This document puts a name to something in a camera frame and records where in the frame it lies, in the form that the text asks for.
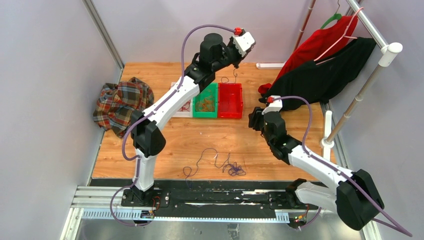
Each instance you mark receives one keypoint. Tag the red shirt on hanger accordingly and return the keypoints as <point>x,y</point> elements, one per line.
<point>318,42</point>

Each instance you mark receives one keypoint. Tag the white plastic strip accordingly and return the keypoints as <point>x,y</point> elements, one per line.
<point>271,66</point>

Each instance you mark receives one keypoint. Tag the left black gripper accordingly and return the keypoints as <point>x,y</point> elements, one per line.
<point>240,58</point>

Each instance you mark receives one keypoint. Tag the white plastic bin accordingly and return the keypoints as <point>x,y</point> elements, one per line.
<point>186,111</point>

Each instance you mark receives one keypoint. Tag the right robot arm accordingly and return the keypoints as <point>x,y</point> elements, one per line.
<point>352,195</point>

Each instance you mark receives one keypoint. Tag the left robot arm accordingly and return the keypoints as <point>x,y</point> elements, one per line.
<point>147,126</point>

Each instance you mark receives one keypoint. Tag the green plastic bin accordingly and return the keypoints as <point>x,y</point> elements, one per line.
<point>205,104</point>

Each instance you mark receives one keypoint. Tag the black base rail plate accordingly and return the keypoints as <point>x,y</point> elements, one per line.
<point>216,199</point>

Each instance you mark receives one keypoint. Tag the red plastic bin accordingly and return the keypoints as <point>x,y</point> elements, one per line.
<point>230,101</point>

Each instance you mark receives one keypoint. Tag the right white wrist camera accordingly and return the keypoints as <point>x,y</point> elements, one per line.
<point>273,104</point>

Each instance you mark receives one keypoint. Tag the pink hanger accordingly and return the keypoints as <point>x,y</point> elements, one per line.
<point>342,36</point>

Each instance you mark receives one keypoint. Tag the metal clothes rack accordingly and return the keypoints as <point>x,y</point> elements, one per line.
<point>372,124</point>

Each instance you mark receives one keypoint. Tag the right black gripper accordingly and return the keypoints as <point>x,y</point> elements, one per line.
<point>255,117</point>

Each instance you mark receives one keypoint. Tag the black shirt on hanger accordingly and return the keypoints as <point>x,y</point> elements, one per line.
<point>322,80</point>

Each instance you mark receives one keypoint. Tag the green hanger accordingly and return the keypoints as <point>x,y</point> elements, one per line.
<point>335,17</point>

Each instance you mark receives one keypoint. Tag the plaid flannel shirt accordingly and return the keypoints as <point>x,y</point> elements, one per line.
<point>117,102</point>

